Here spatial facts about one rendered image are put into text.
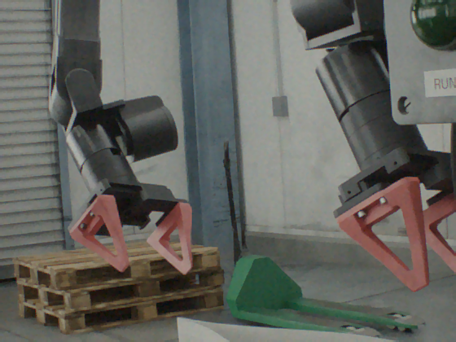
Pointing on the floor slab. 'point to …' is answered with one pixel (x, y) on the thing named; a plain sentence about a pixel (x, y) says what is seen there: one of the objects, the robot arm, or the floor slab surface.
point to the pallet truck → (293, 294)
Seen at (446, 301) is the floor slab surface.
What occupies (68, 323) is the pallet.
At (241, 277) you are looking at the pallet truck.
